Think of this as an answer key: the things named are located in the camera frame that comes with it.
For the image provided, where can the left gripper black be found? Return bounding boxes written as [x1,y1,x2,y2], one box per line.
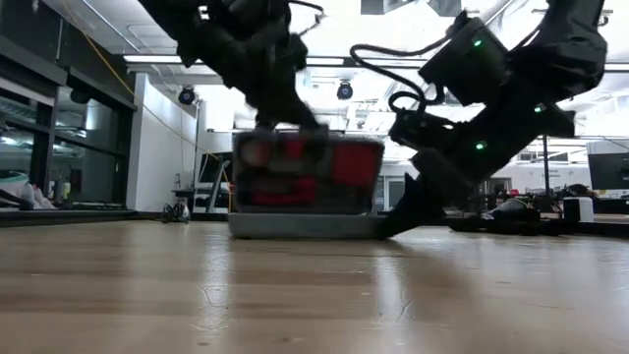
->
[195,18,329,137]

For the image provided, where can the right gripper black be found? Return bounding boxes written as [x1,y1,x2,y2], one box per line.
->
[375,91,576,241]

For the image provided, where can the grey plastic tool case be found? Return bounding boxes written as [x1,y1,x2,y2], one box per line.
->
[228,128,387,241]

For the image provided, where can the red white tape roll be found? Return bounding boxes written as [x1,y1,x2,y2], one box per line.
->
[240,140,271,168]

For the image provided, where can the black monitor on stand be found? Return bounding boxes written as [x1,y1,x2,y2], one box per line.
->
[198,150,235,186]

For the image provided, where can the grey angled stand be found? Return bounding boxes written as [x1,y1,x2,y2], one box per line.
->
[204,159,232,214]

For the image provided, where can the black background tripod stand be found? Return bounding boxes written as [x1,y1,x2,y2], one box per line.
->
[542,136,552,199]

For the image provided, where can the long ceiling light strip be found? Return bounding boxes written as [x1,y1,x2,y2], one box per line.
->
[122,53,184,65]

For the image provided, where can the white black small box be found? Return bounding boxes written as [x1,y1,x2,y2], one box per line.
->
[562,195,597,222]

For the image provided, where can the black wide monitor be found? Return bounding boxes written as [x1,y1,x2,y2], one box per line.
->
[587,150,629,191]

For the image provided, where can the white green bundle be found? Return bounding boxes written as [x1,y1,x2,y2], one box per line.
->
[0,170,58,214]

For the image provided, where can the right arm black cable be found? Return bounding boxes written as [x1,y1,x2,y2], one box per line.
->
[349,42,443,114]

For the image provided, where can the yellow hanging cable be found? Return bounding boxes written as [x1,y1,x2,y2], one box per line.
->
[63,2,137,97]

